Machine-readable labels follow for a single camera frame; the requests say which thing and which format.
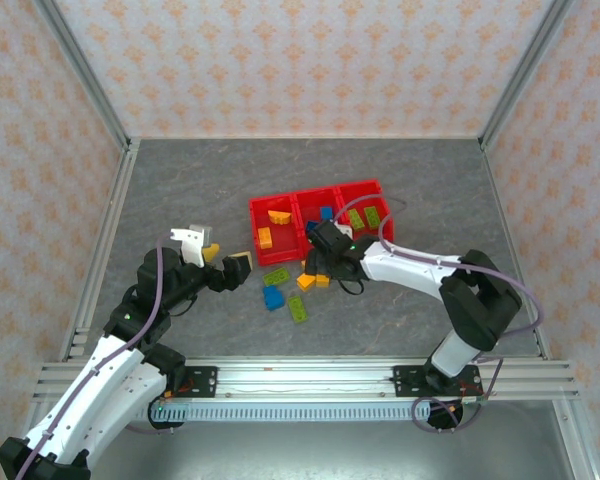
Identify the blue lego brick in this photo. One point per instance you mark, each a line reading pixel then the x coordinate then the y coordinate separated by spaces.
pixel 312 226
pixel 273 297
pixel 326 213

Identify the green lego brick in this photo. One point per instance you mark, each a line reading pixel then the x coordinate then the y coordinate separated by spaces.
pixel 355 219
pixel 276 276
pixel 372 217
pixel 297 308

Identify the orange curved lego brick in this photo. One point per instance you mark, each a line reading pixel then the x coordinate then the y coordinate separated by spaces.
pixel 279 217

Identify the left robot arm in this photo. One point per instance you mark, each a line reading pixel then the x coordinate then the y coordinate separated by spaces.
pixel 95 395

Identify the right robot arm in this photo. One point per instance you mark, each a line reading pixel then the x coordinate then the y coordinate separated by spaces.
pixel 420 270

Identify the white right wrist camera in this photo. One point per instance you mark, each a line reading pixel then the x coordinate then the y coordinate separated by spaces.
pixel 345 231

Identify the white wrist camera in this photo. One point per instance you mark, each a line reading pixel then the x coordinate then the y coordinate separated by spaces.
pixel 192 245
pixel 345 231

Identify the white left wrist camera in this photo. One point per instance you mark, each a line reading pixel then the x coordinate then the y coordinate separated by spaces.
pixel 192 245

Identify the aluminium side rail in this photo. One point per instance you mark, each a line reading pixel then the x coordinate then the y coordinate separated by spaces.
pixel 495 190
pixel 105 240

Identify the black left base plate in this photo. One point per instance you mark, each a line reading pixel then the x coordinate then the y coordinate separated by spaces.
pixel 200 382

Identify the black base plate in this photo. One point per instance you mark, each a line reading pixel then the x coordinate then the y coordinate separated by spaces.
pixel 405 380
pixel 200 382

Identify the aluminium mounting rail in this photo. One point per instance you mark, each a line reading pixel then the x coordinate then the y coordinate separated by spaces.
pixel 305 380

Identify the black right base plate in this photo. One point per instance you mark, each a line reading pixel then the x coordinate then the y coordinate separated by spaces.
pixel 405 380

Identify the aluminium frame post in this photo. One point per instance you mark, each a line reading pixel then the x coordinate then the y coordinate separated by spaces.
pixel 86 75
pixel 522 75

